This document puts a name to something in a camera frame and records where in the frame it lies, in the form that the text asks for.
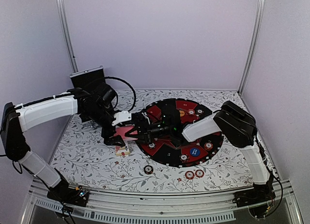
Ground orange big blind button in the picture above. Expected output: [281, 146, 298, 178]
[179, 110, 185, 117]

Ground orange chip sector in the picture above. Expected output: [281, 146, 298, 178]
[203, 142, 213, 151]

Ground round red black poker mat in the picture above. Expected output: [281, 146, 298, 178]
[135, 98, 223, 167]

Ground aluminium frame post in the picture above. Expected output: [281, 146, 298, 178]
[56, 0, 78, 73]
[238, 0, 265, 96]

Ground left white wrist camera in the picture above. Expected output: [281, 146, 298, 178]
[112, 111, 132, 126]

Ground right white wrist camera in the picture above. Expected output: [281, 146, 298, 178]
[141, 112, 152, 124]

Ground right aluminium frame post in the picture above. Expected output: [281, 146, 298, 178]
[238, 0, 265, 96]

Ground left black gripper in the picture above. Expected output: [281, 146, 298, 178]
[85, 105, 126, 147]

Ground pink playing card deck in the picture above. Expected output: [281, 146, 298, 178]
[116, 127, 140, 140]

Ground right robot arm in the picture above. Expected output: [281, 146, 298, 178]
[125, 99, 280, 219]

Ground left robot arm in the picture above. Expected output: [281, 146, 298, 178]
[0, 78, 132, 206]

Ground orange chip stack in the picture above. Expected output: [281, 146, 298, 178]
[185, 171, 195, 180]

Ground dark brown chip stack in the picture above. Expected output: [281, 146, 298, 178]
[143, 165, 154, 175]

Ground floral table cloth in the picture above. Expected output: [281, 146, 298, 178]
[50, 90, 253, 193]

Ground front aluminium rail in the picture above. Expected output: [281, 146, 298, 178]
[20, 179, 303, 224]

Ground dark chip bottom sector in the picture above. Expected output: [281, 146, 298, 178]
[180, 154, 189, 162]

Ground aluminium poker chip case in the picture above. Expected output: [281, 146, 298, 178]
[69, 65, 107, 124]

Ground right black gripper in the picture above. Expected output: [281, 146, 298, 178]
[125, 119, 172, 144]

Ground blue small blind button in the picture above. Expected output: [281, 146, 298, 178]
[190, 147, 201, 157]

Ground left aluminium frame post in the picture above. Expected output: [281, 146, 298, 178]
[56, 0, 78, 73]

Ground wooden card holder block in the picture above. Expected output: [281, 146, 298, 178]
[115, 146, 130, 157]

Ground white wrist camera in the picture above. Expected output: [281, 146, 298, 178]
[141, 112, 152, 124]
[112, 111, 132, 126]

